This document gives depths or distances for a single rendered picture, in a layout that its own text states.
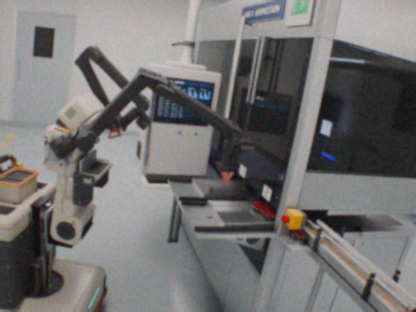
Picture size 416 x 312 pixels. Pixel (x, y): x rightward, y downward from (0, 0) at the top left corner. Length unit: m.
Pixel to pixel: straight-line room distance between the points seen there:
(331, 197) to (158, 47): 5.61
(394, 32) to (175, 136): 1.49
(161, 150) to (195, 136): 0.26
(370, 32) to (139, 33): 5.59
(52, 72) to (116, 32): 1.42
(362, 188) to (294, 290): 0.65
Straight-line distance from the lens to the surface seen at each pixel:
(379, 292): 1.40
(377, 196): 1.98
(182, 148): 2.44
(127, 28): 6.86
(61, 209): 1.76
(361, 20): 1.68
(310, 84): 1.54
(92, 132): 1.43
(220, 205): 1.87
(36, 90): 7.00
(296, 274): 1.91
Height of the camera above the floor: 1.60
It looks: 15 degrees down
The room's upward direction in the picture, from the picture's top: 9 degrees clockwise
